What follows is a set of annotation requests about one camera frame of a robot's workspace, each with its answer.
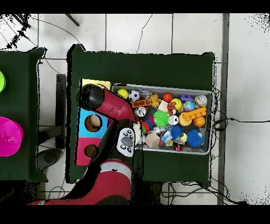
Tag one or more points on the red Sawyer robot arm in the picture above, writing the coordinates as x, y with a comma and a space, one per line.
114, 105

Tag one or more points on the wooden box with three holes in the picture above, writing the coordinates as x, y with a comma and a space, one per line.
84, 131

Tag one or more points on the shallow clear mesh bin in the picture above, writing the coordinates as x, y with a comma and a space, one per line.
200, 93

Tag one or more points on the black and white soccer ball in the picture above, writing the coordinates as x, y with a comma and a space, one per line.
134, 95

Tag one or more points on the plain yellow ball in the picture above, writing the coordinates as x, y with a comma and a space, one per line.
122, 93

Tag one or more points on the yellow smiley face ball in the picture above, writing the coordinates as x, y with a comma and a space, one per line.
176, 104

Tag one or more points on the dark green tablecloth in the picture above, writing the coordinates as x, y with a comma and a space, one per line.
137, 67
16, 63

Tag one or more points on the blue globe ball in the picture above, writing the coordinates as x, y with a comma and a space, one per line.
188, 106

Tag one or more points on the long orange plastic brick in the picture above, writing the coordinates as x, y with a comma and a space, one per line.
193, 115

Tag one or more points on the blue spiky rubber ball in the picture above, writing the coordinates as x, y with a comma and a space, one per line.
194, 138

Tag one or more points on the orange basketball toy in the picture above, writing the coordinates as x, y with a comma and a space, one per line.
199, 122

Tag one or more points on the crushed silver drink can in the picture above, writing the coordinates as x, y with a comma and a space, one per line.
200, 101

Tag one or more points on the black tripod leg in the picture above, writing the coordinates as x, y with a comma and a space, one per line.
72, 20
23, 21

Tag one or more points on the pink plastic bowl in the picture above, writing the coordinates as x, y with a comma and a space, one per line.
9, 137

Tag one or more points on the green plastic bowl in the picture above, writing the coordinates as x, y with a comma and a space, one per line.
1, 82

